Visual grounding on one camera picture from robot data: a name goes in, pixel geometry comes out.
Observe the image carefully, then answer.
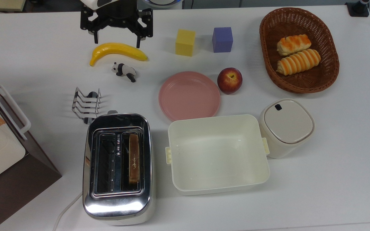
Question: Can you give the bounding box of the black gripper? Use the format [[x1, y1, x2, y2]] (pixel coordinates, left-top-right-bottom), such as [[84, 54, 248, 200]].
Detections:
[[81, 0, 154, 48]]

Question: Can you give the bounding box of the cream chrome toaster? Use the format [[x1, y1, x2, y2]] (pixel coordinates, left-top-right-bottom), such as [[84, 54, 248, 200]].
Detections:
[[82, 111, 156, 226]]

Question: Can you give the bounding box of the yellow banana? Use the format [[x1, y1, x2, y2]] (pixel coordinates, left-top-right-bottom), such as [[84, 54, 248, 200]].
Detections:
[[90, 43, 148, 67]]

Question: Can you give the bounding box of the panda figurine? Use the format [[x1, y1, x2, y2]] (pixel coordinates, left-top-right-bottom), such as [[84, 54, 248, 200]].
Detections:
[[111, 62, 137, 83]]

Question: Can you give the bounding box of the yellow foam cube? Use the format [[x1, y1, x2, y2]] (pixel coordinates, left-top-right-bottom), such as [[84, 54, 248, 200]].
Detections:
[[175, 29, 196, 57]]

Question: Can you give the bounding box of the metal toast rack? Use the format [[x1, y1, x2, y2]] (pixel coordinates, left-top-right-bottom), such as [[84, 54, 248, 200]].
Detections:
[[72, 87, 102, 125]]

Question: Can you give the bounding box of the pink plate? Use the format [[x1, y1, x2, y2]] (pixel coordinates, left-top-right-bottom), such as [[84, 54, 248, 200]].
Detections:
[[158, 71, 221, 122]]

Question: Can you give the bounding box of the purple foam cube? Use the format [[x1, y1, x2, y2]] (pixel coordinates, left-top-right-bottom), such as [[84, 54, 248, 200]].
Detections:
[[212, 27, 233, 53]]

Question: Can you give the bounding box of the red apple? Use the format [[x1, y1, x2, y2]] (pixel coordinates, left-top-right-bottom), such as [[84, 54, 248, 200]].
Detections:
[[217, 67, 243, 95]]

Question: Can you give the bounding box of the toast slice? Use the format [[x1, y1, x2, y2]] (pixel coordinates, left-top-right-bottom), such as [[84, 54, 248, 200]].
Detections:
[[128, 133, 140, 184]]

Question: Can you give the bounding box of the white plastic container box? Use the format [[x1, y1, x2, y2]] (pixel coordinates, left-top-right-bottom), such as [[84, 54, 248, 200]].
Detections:
[[165, 114, 270, 196]]

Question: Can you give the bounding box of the short striped bread roll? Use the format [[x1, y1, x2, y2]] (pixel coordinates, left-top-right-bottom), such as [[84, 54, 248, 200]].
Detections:
[[276, 34, 312, 57]]

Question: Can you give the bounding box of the long striped bread roll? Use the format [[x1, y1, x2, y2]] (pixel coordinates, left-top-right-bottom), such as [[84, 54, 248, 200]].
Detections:
[[276, 49, 321, 76]]

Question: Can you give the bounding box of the brown drawer box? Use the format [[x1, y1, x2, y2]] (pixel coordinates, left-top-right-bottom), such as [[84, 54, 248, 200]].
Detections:
[[0, 75, 63, 231]]

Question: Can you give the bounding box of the small white trash can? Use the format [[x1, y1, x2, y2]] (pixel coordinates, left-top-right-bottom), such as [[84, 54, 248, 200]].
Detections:
[[258, 98, 315, 159]]

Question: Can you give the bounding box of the brown wicker basket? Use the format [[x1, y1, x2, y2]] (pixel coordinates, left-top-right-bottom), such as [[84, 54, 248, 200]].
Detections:
[[259, 7, 340, 94]]

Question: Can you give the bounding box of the white drawer handle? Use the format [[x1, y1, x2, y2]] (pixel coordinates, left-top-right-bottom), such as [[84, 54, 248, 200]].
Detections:
[[0, 84, 31, 141]]

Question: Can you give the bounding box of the white toaster cable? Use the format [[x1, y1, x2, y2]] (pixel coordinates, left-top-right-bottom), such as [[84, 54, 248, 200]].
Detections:
[[53, 192, 83, 231]]

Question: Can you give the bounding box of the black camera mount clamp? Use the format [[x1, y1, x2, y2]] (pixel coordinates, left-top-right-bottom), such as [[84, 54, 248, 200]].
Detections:
[[346, 0, 370, 17]]

